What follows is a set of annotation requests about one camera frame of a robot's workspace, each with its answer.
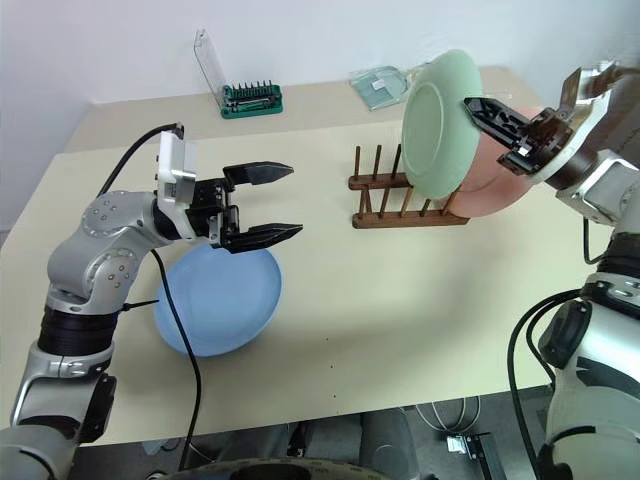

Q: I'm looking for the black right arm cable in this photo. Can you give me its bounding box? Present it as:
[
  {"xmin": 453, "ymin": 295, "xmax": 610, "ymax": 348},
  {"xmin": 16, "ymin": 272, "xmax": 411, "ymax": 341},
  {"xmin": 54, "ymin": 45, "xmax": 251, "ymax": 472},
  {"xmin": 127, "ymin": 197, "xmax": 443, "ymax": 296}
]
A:
[{"xmin": 506, "ymin": 215, "xmax": 606, "ymax": 480}]

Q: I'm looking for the blue plate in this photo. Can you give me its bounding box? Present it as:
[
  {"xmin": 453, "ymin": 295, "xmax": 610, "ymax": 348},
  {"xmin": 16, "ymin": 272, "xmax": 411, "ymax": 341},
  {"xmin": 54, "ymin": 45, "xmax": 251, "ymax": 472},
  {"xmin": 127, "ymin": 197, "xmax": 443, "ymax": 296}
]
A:
[{"xmin": 153, "ymin": 243, "xmax": 285, "ymax": 358}]

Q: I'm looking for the red plate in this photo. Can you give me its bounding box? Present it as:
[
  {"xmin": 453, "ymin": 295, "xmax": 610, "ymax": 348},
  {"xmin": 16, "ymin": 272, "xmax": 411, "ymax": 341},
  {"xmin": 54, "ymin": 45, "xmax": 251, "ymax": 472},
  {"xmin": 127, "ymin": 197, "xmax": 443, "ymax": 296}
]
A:
[{"xmin": 451, "ymin": 106, "xmax": 551, "ymax": 219}]

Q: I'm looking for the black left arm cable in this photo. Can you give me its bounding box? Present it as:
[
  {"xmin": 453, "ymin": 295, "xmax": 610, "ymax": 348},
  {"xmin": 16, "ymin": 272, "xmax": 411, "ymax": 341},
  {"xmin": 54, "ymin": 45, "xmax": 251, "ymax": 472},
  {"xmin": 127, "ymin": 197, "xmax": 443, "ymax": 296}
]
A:
[{"xmin": 96, "ymin": 121, "xmax": 203, "ymax": 472}]

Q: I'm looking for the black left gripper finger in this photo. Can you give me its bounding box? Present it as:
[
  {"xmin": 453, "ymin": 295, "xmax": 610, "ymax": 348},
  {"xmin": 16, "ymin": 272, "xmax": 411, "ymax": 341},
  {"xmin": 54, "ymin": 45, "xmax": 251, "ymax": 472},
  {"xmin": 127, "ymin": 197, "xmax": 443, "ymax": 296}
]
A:
[
  {"xmin": 219, "ymin": 223, "xmax": 305, "ymax": 255},
  {"xmin": 223, "ymin": 160, "xmax": 295, "ymax": 189}
]

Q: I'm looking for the clear plastic case lid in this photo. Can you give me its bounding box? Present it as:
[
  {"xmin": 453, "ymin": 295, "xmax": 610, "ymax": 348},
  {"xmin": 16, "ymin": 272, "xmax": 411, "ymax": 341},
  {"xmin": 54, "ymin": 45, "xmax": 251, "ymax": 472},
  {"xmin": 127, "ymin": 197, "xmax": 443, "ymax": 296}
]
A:
[{"xmin": 193, "ymin": 28, "xmax": 229, "ymax": 109}]

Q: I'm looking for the white cable coil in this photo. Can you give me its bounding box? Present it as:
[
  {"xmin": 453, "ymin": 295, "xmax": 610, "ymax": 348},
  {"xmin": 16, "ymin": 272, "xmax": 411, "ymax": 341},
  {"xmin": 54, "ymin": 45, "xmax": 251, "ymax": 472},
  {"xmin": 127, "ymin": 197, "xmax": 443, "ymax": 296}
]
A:
[{"xmin": 415, "ymin": 396, "xmax": 482, "ymax": 432}]

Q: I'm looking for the green screwdriver bit case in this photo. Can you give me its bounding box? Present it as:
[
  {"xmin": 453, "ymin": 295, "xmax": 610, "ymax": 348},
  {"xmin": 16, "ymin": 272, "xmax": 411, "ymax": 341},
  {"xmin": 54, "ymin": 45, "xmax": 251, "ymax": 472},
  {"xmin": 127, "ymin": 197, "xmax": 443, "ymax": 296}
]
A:
[{"xmin": 221, "ymin": 82, "xmax": 286, "ymax": 120}]

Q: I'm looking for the green plate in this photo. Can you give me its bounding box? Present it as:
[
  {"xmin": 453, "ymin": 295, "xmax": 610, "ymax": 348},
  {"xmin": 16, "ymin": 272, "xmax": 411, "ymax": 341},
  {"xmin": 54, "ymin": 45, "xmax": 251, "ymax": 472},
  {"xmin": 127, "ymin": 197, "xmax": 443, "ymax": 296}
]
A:
[{"xmin": 402, "ymin": 48, "xmax": 484, "ymax": 200}]

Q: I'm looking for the brown wooden dish rack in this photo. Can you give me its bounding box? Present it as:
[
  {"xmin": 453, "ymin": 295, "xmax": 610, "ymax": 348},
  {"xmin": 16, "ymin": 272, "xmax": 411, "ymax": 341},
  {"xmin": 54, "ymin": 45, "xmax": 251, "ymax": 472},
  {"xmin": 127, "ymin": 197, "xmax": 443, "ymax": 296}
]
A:
[{"xmin": 348, "ymin": 143, "xmax": 471, "ymax": 230}]

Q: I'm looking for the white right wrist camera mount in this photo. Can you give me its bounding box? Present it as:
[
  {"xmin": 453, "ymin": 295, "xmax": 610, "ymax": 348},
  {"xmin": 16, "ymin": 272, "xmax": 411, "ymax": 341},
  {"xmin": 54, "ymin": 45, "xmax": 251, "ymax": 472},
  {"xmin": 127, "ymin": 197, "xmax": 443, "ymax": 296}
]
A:
[{"xmin": 532, "ymin": 59, "xmax": 632, "ymax": 185}]

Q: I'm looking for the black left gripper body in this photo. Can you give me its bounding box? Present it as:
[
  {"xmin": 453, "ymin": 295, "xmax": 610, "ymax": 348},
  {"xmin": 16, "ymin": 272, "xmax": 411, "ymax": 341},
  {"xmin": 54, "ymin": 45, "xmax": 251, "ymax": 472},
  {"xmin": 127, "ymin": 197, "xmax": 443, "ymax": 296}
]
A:
[{"xmin": 186, "ymin": 176, "xmax": 246, "ymax": 250}]

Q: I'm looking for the black metal bracket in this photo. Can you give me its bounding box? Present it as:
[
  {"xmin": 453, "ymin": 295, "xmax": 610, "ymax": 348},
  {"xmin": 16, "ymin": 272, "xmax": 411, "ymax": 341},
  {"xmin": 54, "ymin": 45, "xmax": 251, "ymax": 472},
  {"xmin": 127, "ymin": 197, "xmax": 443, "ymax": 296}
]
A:
[{"xmin": 442, "ymin": 430, "xmax": 509, "ymax": 480}]

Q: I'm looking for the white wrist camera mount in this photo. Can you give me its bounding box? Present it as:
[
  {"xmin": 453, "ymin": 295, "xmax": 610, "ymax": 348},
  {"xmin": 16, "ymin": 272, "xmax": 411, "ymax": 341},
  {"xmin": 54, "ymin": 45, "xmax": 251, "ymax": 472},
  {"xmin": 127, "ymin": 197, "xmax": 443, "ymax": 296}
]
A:
[
  {"xmin": 155, "ymin": 130, "xmax": 199, "ymax": 217},
  {"xmin": 532, "ymin": 59, "xmax": 632, "ymax": 185}
]

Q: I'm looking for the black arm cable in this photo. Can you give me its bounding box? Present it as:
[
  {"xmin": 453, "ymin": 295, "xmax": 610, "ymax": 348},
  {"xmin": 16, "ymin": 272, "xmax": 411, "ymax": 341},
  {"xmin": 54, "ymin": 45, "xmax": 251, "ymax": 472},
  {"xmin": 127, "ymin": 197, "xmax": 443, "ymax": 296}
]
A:
[
  {"xmin": 506, "ymin": 215, "xmax": 606, "ymax": 480},
  {"xmin": 96, "ymin": 121, "xmax": 203, "ymax": 472}
]

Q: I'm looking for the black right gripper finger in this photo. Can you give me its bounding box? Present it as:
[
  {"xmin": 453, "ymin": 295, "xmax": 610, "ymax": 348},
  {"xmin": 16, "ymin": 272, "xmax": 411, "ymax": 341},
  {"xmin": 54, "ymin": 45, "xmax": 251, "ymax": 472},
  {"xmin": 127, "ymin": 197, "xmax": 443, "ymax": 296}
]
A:
[{"xmin": 463, "ymin": 96, "xmax": 532, "ymax": 149}]

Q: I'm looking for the clear plastic package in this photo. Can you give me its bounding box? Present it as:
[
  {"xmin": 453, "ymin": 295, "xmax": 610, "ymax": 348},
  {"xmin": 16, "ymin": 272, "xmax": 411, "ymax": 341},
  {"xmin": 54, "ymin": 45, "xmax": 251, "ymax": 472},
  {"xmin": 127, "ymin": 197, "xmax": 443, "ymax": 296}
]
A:
[{"xmin": 348, "ymin": 64, "xmax": 410, "ymax": 112}]

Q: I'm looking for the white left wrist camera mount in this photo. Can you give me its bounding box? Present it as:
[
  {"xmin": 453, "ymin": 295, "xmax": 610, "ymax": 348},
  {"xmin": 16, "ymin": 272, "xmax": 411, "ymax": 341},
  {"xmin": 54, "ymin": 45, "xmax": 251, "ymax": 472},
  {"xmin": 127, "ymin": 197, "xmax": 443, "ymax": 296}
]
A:
[{"xmin": 155, "ymin": 130, "xmax": 199, "ymax": 217}]

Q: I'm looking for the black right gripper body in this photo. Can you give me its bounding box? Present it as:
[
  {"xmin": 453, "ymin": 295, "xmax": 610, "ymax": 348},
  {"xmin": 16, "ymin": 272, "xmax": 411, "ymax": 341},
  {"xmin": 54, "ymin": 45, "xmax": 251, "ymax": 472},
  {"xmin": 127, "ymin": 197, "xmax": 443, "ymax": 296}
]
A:
[{"xmin": 497, "ymin": 110, "xmax": 575, "ymax": 176}]

